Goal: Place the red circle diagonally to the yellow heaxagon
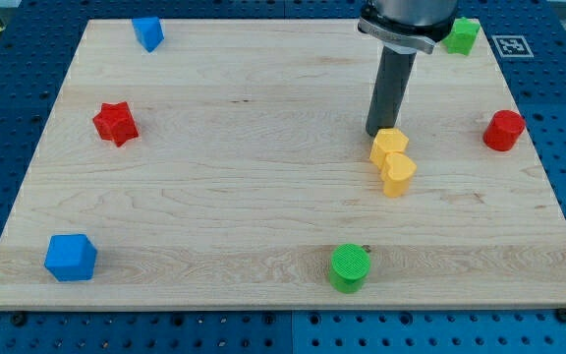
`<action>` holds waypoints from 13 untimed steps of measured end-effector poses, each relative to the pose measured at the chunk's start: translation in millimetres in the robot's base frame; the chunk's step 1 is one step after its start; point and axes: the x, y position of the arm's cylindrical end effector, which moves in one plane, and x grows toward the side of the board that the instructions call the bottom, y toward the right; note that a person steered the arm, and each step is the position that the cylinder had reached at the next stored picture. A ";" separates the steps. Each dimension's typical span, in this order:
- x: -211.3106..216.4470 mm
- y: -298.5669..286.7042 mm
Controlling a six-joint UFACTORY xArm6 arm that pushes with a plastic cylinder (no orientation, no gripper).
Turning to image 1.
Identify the green cylinder block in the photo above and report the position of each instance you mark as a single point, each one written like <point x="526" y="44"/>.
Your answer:
<point x="348" y="268"/>

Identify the white fiducial marker tag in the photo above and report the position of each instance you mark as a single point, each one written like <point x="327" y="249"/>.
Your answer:
<point x="512" y="46"/>

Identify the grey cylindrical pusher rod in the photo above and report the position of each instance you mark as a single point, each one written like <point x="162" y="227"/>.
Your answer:
<point x="393" y="73"/>

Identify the red cylinder block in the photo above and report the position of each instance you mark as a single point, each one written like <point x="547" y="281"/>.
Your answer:
<point x="504" y="130"/>

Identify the blue triangular block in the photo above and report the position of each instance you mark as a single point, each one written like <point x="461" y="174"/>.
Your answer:
<point x="148" y="32"/>

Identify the green star block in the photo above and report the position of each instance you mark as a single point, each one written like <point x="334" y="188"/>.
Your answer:
<point x="462" y="37"/>

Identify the yellow heart block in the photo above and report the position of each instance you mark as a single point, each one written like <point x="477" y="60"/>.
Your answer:
<point x="397" y="173"/>

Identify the light wooden board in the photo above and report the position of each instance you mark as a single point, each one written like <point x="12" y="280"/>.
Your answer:
<point x="252" y="165"/>

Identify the yellow hexagon block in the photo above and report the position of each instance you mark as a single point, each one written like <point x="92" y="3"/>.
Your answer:
<point x="386" y="141"/>

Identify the blue cube block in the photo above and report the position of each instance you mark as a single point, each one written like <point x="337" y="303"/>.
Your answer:
<point x="70" y="257"/>

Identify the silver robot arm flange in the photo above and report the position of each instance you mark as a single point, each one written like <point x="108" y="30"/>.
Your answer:
<point x="408" y="26"/>

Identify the red star block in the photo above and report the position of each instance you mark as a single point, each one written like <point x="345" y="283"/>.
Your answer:
<point x="115" y="123"/>

